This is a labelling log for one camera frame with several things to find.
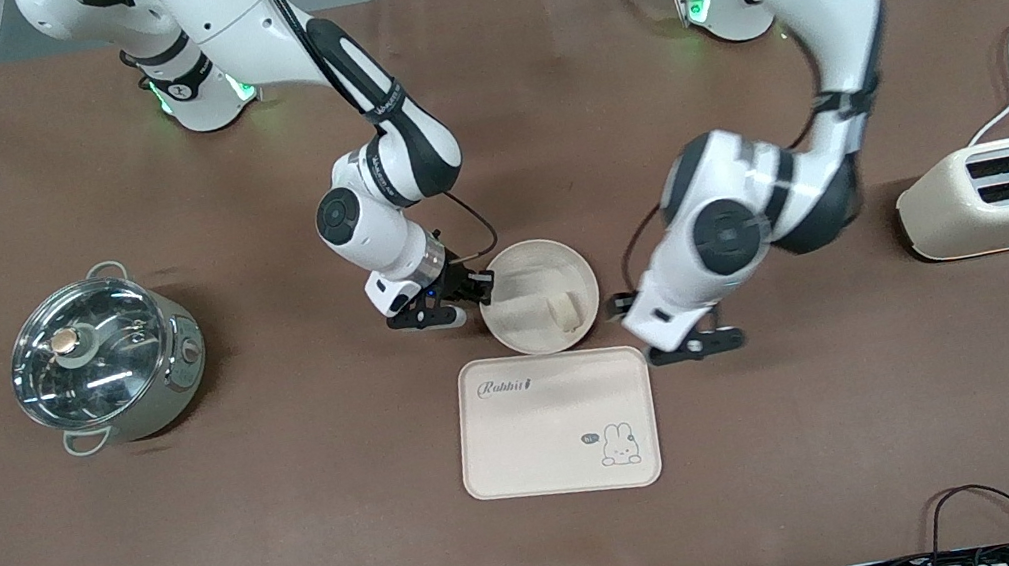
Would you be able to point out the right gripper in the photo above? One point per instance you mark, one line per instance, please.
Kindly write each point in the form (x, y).
(461, 280)

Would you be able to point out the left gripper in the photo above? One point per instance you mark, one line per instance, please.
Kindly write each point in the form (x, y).
(619, 303)

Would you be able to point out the white steamed bun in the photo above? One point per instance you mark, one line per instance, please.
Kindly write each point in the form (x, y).
(563, 311)

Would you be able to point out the round cream plate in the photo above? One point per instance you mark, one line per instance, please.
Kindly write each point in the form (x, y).
(531, 319)

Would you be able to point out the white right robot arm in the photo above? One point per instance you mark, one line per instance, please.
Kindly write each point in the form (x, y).
(240, 21)

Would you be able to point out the cream rabbit print tray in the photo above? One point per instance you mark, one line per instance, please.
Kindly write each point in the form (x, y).
(538, 430)

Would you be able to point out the steel cooking pot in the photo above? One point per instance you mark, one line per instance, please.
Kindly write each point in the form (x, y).
(175, 376)

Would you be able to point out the cream two-slot toaster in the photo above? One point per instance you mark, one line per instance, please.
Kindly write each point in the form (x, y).
(949, 213)

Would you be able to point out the brown table mat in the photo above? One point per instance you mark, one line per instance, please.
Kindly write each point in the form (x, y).
(200, 534)

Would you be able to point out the glass pot lid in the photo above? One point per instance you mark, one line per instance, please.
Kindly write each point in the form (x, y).
(86, 354)

